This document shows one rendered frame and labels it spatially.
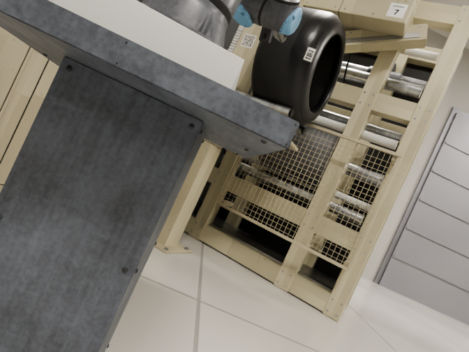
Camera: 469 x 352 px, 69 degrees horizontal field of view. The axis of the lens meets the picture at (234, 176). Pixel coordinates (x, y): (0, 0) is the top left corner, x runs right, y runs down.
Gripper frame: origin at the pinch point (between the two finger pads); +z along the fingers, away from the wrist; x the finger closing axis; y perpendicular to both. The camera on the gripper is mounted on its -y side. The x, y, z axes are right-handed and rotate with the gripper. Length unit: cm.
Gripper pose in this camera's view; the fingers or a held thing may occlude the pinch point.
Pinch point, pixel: (280, 41)
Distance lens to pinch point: 161.0
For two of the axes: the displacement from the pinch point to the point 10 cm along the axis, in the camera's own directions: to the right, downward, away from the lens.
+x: -8.2, -3.7, 4.3
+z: 3.3, 3.0, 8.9
